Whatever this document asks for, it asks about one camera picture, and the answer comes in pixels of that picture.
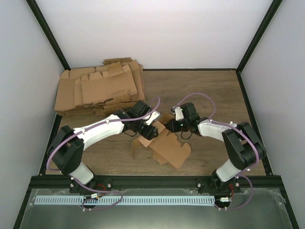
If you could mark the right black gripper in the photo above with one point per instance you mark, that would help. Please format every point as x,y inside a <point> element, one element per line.
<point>173,128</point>

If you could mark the black enclosure frame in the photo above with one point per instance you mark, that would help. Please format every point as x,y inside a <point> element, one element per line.
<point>245,70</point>

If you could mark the light blue slotted cable duct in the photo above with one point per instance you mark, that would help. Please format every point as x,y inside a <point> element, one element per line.
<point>127,200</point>

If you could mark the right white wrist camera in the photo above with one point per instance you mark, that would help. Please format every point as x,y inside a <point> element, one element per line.
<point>178,112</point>

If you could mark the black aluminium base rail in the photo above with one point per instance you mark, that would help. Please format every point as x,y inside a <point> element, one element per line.
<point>201,183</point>

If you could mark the brown cardboard box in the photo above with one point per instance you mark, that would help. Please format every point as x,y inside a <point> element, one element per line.
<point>166,147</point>

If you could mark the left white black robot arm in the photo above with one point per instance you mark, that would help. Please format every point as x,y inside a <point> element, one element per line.
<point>68,145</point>

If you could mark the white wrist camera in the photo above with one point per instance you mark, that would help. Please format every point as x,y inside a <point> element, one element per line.
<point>152,118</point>
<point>178,112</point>

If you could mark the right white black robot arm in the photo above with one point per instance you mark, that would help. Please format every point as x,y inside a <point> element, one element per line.
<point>243,146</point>

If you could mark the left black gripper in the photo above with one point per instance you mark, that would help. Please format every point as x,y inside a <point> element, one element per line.
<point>148,134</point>

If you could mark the stack of flat cardboard sheets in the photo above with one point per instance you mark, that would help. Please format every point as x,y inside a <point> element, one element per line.
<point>100,90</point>

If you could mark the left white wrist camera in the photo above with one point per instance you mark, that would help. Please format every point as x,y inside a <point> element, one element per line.
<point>152,118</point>

